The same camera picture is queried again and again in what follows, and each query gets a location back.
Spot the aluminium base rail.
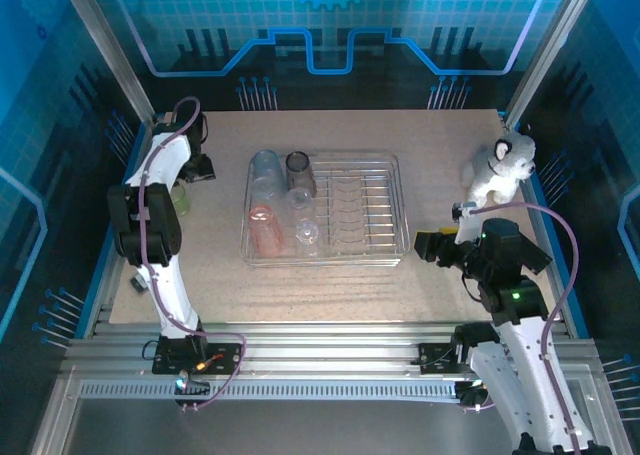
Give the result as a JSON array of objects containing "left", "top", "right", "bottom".
[{"left": 62, "top": 321, "right": 576, "bottom": 382}]

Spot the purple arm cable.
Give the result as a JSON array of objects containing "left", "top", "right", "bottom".
[
  {"left": 472, "top": 201, "right": 584, "bottom": 455},
  {"left": 139, "top": 96, "right": 248, "bottom": 414}
]

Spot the blue translucent plastic cup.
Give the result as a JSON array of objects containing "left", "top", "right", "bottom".
[{"left": 249, "top": 149, "right": 284, "bottom": 207}]

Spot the green translucent plastic cup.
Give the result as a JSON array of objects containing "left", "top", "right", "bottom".
[{"left": 172, "top": 183, "right": 193, "bottom": 216}]

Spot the grey white plush dog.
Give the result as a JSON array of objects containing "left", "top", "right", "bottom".
[{"left": 459, "top": 131, "right": 537, "bottom": 209}]

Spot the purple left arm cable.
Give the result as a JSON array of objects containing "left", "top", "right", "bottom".
[{"left": 139, "top": 96, "right": 248, "bottom": 414}]

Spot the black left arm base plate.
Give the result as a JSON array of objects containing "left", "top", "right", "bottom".
[{"left": 152, "top": 342, "right": 242, "bottom": 376}]

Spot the pink translucent plastic cup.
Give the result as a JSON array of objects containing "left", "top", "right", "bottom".
[{"left": 248, "top": 204, "right": 287, "bottom": 257}]

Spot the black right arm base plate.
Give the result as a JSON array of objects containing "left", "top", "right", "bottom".
[{"left": 417, "top": 342, "right": 459, "bottom": 375}]

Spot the dark grey translucent cup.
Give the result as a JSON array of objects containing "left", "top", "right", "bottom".
[{"left": 285, "top": 151, "right": 318, "bottom": 199}]

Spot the blue table edge strip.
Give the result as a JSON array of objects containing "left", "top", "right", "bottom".
[
  {"left": 519, "top": 122, "right": 591, "bottom": 339},
  {"left": 74, "top": 117, "right": 159, "bottom": 339}
]

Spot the chrome wire dish rack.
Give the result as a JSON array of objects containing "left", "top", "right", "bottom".
[{"left": 240, "top": 149, "right": 411, "bottom": 269}]

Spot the slotted grey cable duct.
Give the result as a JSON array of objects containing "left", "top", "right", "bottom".
[{"left": 78, "top": 380, "right": 464, "bottom": 402}]

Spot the clear plastic cup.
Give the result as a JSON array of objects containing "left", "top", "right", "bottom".
[
  {"left": 286, "top": 186, "right": 315, "bottom": 222},
  {"left": 293, "top": 219, "right": 322, "bottom": 257}
]

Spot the aluminium frame post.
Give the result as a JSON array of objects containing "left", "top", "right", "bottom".
[
  {"left": 502, "top": 0, "right": 604, "bottom": 126},
  {"left": 56, "top": 0, "right": 162, "bottom": 129}
]

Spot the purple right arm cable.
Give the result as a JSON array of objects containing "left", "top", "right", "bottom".
[{"left": 472, "top": 201, "right": 584, "bottom": 455}]

